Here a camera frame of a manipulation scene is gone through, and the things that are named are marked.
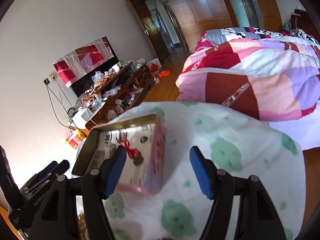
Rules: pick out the red cord coin pendant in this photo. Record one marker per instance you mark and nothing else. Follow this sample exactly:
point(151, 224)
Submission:
point(133, 153)

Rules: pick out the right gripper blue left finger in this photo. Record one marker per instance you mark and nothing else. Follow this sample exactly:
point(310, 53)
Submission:
point(57, 216)

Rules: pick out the wooden bed headboard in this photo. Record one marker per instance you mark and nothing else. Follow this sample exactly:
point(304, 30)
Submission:
point(300, 19)

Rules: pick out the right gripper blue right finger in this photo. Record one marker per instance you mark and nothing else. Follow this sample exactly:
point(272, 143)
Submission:
point(257, 216)

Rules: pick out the red yellow gift box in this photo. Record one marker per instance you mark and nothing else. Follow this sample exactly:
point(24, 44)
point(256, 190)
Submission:
point(75, 138)

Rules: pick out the white appliance box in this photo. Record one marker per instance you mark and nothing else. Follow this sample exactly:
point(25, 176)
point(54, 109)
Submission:
point(82, 117)

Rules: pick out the white green patterned tablecloth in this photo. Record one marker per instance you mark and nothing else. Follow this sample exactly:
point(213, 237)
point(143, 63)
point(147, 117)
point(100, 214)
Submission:
point(234, 142)

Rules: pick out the wooden tv cabinet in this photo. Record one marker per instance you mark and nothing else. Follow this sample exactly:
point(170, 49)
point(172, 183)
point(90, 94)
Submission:
point(124, 90)

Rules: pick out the patchwork pink quilt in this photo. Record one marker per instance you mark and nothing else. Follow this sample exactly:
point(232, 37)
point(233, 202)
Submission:
point(270, 76)

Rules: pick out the orange item on floor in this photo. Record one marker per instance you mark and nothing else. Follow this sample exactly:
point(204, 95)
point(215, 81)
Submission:
point(164, 73)

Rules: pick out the pink cookie tin box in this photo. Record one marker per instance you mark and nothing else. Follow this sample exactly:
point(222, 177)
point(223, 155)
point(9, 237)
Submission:
point(143, 139)

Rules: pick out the black television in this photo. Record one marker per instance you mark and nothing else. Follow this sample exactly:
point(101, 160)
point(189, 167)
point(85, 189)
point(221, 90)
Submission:
point(92, 76)

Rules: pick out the red patchwork tv cover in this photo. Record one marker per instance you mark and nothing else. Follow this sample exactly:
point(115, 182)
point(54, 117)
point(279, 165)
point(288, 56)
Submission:
point(78, 63)

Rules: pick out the wall power socket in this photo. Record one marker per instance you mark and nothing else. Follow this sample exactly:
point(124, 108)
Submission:
point(50, 78)

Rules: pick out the wooden door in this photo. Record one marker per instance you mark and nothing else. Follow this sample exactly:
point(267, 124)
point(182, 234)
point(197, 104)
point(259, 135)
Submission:
point(150, 29)

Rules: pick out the wooden wardrobe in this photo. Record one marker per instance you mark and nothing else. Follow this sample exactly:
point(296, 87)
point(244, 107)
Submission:
point(197, 16)

